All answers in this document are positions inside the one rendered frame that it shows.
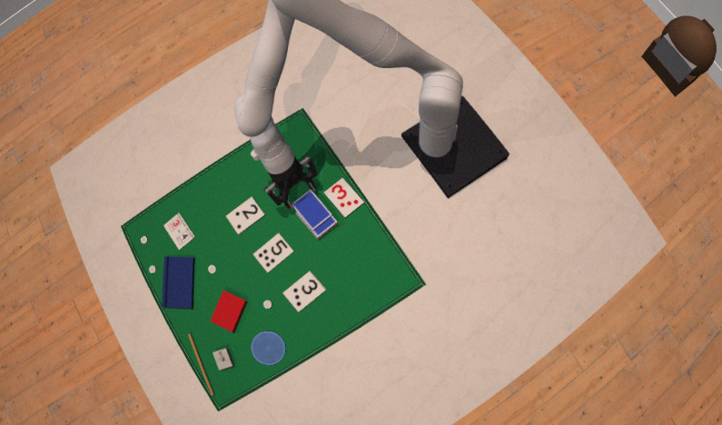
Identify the blue rectangular card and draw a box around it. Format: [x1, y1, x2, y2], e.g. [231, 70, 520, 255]
[292, 190, 332, 230]

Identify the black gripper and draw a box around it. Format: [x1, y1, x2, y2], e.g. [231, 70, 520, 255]
[263, 155, 318, 209]

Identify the blue round coaster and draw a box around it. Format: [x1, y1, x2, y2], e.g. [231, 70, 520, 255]
[252, 331, 286, 365]

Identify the dark blue rectangular tile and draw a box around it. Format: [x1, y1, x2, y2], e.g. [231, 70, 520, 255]
[162, 257, 194, 309]

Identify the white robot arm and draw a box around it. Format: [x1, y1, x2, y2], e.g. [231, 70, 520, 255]
[234, 0, 463, 174]

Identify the red flat box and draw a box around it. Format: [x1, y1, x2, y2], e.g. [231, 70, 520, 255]
[211, 291, 247, 332]

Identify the blue card stack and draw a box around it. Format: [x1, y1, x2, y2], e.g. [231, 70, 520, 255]
[313, 216, 337, 237]

